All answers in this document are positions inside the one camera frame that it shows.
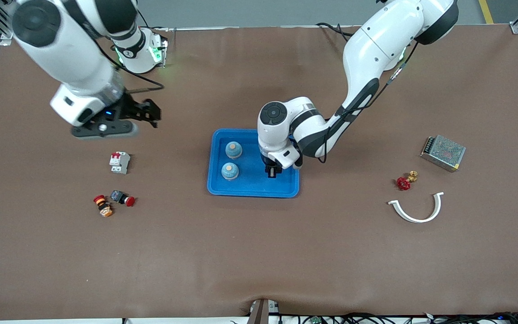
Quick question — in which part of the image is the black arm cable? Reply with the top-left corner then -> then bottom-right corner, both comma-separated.
86,27 -> 165,94
317,40 -> 419,163

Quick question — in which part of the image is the red emergency stop button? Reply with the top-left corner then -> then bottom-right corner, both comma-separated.
110,190 -> 136,207

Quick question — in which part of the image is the grey metal bracket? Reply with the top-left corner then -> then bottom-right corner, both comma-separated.
248,298 -> 280,324

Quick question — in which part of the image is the white red circuit breaker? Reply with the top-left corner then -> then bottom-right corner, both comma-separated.
109,151 -> 131,175

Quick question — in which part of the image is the black base cable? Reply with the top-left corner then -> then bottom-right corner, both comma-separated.
316,22 -> 354,43

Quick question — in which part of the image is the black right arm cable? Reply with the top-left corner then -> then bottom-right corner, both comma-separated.
86,27 -> 165,94

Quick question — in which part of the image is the metal mesh power supply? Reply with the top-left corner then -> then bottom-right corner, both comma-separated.
420,135 -> 467,173

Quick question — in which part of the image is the orange red push button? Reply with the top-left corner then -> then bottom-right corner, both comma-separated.
93,194 -> 115,218

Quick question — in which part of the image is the brass valve red handle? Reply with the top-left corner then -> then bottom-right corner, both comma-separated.
397,171 -> 419,191

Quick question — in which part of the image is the light blue bell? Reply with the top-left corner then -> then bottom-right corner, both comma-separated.
225,141 -> 244,160
221,162 -> 240,181

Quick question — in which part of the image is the blue plastic tray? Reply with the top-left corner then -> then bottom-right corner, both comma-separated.
207,129 -> 300,198

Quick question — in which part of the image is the white curved pipe clamp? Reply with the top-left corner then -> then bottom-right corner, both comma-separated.
387,192 -> 445,224

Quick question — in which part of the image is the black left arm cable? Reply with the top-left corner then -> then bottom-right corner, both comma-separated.
317,40 -> 419,163

